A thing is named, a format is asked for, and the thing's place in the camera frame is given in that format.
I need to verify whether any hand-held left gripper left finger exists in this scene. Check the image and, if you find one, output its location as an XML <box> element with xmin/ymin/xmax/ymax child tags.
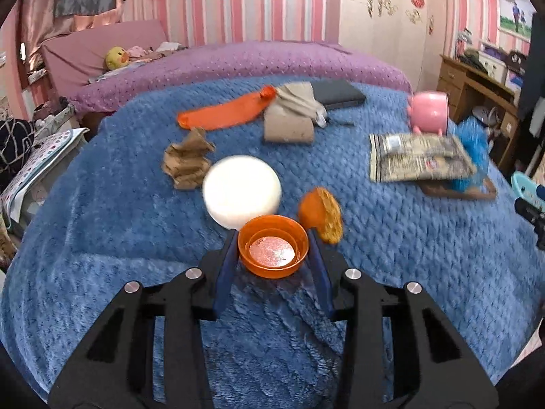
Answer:
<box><xmin>48</xmin><ymin>232</ymin><xmax>239</xmax><ymax>409</ymax></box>

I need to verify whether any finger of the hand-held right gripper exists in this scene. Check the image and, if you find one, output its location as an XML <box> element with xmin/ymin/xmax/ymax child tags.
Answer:
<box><xmin>514</xmin><ymin>197</ymin><xmax>545</xmax><ymax>251</ymax></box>

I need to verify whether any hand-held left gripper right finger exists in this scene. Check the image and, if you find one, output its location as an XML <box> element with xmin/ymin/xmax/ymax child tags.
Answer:
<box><xmin>307</xmin><ymin>228</ymin><xmax>500</xmax><ymax>409</ymax></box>

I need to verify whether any orange mesh disc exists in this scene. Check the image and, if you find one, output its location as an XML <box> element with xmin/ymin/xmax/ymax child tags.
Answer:
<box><xmin>297</xmin><ymin>187</ymin><xmax>344</xmax><ymax>246</ymax></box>

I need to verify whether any orange plastic bowl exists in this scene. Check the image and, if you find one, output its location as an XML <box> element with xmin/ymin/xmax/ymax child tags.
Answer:
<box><xmin>237</xmin><ymin>216</ymin><xmax>310</xmax><ymax>280</ymax></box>

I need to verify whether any brown paper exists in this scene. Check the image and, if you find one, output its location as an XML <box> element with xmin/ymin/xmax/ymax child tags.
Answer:
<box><xmin>161</xmin><ymin>128</ymin><xmax>216</xmax><ymax>191</ymax></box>

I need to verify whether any blue fluffy brush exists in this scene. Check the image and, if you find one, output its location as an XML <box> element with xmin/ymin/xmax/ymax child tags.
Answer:
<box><xmin>446</xmin><ymin>115</ymin><xmax>491</xmax><ymax>193</ymax></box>

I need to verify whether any blue fluffy blanket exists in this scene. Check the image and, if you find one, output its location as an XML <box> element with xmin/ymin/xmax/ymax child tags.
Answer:
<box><xmin>0</xmin><ymin>77</ymin><xmax>545</xmax><ymax>409</ymax></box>

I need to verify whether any dark cloth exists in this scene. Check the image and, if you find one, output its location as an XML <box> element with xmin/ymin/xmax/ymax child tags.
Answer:
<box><xmin>516</xmin><ymin>11</ymin><xmax>545</xmax><ymax>138</ymax></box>

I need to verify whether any printed paper packet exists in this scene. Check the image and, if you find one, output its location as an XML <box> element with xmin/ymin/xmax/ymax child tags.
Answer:
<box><xmin>368</xmin><ymin>132</ymin><xmax>478</xmax><ymax>183</ymax></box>

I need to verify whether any wooden desk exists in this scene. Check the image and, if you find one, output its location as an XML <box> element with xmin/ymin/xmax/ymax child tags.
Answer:
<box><xmin>437</xmin><ymin>54</ymin><xmax>521</xmax><ymax>172</ymax></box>

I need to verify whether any pink pig-shaped cup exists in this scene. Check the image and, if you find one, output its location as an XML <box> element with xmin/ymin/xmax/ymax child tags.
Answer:
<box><xmin>406</xmin><ymin>91</ymin><xmax>449</xmax><ymax>135</ymax></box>

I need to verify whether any white storage box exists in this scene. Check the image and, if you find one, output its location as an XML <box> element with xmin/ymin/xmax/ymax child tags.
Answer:
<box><xmin>478</xmin><ymin>48</ymin><xmax>508</xmax><ymax>85</ymax></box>

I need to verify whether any orange cloth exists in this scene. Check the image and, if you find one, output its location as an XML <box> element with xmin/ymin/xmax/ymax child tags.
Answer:
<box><xmin>177</xmin><ymin>86</ymin><xmax>278</xmax><ymax>131</ymax></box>

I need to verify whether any beige cloth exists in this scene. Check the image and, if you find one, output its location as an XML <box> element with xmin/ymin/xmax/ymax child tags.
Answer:
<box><xmin>272</xmin><ymin>81</ymin><xmax>329</xmax><ymax>128</ymax></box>

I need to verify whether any dark grey notebook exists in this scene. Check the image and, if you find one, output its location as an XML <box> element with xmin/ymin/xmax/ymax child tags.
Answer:
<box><xmin>312</xmin><ymin>78</ymin><xmax>367</xmax><ymax>112</ymax></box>

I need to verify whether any polka dot cloth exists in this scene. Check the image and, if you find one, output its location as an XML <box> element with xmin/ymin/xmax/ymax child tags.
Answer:
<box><xmin>0</xmin><ymin>127</ymin><xmax>90</xmax><ymax>223</ymax></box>

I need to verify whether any purple dotted bedspread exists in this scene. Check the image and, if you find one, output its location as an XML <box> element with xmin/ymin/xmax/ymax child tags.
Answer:
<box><xmin>69</xmin><ymin>41</ymin><xmax>414</xmax><ymax>114</ymax></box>

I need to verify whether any cream wardrobe with stickers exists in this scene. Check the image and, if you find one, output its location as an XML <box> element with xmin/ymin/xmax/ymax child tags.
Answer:
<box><xmin>338</xmin><ymin>0</ymin><xmax>449</xmax><ymax>91</ymax></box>

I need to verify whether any pile of light clothes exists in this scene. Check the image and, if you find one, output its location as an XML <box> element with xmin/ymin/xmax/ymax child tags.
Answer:
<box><xmin>127</xmin><ymin>41</ymin><xmax>189</xmax><ymax>63</ymax></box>

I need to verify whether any yellow duck plush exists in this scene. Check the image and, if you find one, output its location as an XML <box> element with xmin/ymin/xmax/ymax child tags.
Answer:
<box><xmin>105</xmin><ymin>46</ymin><xmax>129</xmax><ymax>71</ymax></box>

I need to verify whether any dark patterned bag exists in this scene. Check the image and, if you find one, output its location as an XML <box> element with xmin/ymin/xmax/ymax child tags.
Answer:
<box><xmin>0</xmin><ymin>119</ymin><xmax>37</xmax><ymax>180</ymax></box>

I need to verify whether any pink bed headboard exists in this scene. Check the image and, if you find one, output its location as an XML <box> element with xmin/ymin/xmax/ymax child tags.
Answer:
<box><xmin>40</xmin><ymin>19</ymin><xmax>169</xmax><ymax>95</ymax></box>

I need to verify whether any pink satin curtain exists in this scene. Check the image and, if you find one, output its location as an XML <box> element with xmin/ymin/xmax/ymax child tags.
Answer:
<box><xmin>19</xmin><ymin>0</ymin><xmax>125</xmax><ymax>48</ymax></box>

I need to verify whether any wall poster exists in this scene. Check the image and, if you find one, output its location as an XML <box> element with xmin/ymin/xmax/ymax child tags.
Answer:
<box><xmin>497</xmin><ymin>0</ymin><xmax>538</xmax><ymax>44</ymax></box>

